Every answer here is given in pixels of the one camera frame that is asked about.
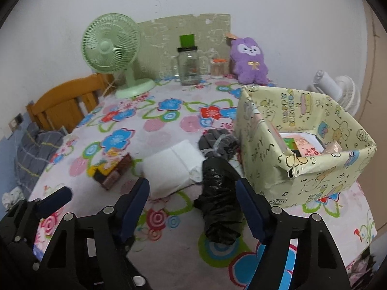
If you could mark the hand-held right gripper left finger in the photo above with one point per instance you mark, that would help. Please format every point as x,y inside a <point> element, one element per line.
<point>133,208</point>

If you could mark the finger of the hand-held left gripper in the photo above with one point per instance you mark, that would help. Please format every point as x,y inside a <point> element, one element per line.
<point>56,199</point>
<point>25,226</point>

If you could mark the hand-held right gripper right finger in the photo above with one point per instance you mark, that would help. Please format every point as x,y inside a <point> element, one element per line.
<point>252,211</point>

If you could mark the yellow snack packet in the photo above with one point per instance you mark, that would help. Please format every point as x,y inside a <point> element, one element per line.
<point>105,169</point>

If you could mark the yellow printed paper box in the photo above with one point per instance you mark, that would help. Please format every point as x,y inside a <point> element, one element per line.
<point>317,181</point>

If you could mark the grey knitted gloves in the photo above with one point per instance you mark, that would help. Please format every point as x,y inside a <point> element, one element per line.
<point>217,142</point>

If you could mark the red print packet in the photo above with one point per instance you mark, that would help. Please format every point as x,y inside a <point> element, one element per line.
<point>310,149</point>

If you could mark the beige small packet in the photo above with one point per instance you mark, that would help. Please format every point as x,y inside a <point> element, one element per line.
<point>332,148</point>

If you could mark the grey white crumpled cloth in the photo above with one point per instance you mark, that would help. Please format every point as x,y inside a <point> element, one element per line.
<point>10,199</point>

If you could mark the grey plaid pillow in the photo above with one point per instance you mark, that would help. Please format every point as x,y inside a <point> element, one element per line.
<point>33,157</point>

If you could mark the wooden bed headboard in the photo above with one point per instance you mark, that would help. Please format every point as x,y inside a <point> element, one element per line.
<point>60,102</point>

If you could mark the floral tablecloth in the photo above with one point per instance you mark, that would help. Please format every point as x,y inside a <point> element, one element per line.
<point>169,117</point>

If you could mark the small jar orange lid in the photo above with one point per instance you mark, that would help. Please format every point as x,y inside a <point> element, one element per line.
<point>218,70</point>

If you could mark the purple plush bunny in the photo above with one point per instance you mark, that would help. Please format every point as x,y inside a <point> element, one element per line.
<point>249,63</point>

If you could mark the white standing fan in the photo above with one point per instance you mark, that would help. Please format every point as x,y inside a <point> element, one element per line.
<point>344,92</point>

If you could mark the glass mug jar green lid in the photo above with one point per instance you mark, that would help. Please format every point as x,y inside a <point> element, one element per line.
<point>189,66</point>

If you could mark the green desk fan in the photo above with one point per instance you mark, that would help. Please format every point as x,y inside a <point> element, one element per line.
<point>108,45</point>

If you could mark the green patterned board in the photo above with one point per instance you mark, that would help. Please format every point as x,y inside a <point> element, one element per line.
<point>163,36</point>

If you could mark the beige door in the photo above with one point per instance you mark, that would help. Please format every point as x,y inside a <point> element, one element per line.
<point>375,66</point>

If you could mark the wall socket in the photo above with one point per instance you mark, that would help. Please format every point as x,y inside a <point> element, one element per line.
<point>15,121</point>

